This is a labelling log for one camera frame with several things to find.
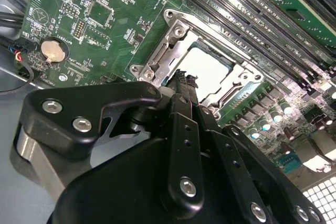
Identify silver topped CPU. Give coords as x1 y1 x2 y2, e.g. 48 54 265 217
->
181 47 237 101

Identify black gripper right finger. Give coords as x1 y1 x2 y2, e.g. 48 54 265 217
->
187 74 328 224

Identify wire locking lever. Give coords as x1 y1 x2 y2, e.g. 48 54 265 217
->
216 80 254 106
185 20 263 71

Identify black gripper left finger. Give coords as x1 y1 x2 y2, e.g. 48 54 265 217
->
10 69 205 216

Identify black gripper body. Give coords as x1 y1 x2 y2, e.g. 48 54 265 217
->
46 138 250 224

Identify metal socket cover frame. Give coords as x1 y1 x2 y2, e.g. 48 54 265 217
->
141 22 265 109

